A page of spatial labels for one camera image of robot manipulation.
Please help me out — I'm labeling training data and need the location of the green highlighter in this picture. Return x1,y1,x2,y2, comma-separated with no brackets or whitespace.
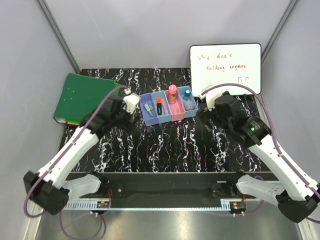
144,103,154,117

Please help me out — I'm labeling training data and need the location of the light blue end bin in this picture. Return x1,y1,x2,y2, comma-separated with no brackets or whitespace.
177,85,199,119

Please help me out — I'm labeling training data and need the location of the clear glitter jar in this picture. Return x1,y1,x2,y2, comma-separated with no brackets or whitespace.
184,100,195,111

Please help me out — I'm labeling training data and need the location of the small blue-capped bottle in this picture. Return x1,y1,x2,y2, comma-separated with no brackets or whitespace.
183,90,191,101

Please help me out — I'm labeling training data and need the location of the orange black marker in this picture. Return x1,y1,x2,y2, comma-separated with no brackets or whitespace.
156,97,162,116

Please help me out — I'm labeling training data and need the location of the pink rectangular bin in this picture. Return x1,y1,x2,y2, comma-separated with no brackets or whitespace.
165,88,185,122

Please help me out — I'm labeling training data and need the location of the pink highlighter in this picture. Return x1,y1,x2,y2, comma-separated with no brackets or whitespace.
162,102,169,116

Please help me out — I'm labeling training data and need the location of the pink-capped colourful bottle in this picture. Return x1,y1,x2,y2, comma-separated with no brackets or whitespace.
167,84,177,104

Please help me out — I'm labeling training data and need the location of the purple rectangular bin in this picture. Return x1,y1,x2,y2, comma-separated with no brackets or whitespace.
140,93,159,127

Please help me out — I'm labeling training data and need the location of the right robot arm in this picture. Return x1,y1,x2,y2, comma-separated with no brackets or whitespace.
198,90,320,223

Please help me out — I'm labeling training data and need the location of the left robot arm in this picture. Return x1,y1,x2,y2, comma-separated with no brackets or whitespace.
23,93,140,218

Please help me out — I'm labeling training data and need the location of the light green folder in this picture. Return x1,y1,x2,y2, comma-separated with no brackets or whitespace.
113,83,121,96

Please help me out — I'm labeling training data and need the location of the black marble mat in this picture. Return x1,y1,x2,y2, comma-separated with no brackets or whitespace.
73,68,269,175

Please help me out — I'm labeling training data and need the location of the dark green binder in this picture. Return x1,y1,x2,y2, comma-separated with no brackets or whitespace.
53,73,116,123

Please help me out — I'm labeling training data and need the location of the white dry-erase board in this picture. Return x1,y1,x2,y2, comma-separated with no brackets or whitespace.
189,42,262,97

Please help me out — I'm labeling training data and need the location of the red folder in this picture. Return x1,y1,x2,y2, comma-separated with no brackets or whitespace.
65,121,80,126

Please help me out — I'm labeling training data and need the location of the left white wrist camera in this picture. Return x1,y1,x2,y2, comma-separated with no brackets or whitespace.
122,89,141,115

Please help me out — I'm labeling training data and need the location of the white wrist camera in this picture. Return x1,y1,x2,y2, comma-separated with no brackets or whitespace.
122,89,141,115
198,85,223,111

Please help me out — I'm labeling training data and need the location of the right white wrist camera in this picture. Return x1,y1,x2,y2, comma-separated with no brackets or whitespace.
198,85,223,111

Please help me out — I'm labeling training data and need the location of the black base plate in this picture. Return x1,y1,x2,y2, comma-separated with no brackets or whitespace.
64,171,257,210

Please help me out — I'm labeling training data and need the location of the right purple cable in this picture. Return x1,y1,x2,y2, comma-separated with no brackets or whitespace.
199,83,320,223

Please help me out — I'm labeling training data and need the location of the purple cable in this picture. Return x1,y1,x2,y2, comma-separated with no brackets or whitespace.
23,85,130,240
199,83,320,223

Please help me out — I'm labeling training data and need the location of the aluminium rail frame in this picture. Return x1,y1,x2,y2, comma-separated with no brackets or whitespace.
23,179,318,240

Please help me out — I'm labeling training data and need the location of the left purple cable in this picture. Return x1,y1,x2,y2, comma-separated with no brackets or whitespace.
23,85,130,240

